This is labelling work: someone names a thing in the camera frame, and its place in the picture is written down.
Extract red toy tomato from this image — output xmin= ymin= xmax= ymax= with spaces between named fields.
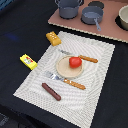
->
xmin=69 ymin=57 xmax=82 ymax=68

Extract orange toy bread loaf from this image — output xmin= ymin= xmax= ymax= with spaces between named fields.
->
xmin=46 ymin=31 xmax=61 ymax=46

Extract brown toy sausage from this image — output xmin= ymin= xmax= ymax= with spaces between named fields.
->
xmin=42 ymin=83 xmax=61 ymax=101

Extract yellow toy butter box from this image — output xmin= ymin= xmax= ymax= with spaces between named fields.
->
xmin=20 ymin=54 xmax=37 ymax=70

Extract round wooden plate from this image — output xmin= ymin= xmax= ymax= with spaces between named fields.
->
xmin=56 ymin=56 xmax=84 ymax=78

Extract white woven placemat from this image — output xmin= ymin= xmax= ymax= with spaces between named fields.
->
xmin=14 ymin=31 xmax=115 ymax=128

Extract grey toy pot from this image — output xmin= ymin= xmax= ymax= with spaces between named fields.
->
xmin=55 ymin=0 xmax=83 ymax=19

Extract grey toy frying pan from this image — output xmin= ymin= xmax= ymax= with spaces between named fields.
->
xmin=81 ymin=6 xmax=104 ymax=31

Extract black stove burner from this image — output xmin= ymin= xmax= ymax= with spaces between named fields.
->
xmin=88 ymin=1 xmax=104 ymax=9

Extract beige bowl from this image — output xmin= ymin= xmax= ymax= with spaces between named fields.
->
xmin=119 ymin=5 xmax=128 ymax=30

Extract toy fork wooden handle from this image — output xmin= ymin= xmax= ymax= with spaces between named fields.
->
xmin=45 ymin=71 xmax=86 ymax=90

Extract toy knife wooden handle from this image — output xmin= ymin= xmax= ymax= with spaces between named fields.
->
xmin=58 ymin=49 xmax=98 ymax=63

